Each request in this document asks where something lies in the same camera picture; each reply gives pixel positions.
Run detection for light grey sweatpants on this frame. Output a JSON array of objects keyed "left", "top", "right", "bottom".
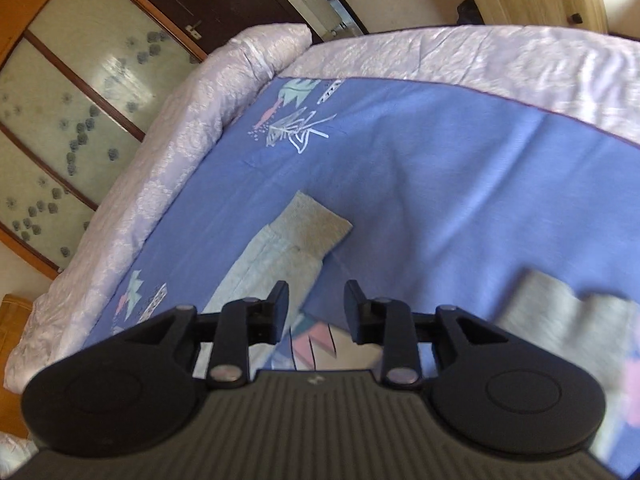
[{"left": 204, "top": 192, "right": 639, "bottom": 462}]

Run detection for wooden frosted glass wardrobe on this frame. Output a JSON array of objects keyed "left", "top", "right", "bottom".
[{"left": 1, "top": 0, "right": 201, "bottom": 278}]

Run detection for blue patterned bed sheet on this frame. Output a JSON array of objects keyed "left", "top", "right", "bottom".
[{"left": 81, "top": 76, "right": 640, "bottom": 478}]

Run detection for pale pink quilted comforter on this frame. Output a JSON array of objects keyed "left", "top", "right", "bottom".
[{"left": 0, "top": 22, "right": 640, "bottom": 478}]

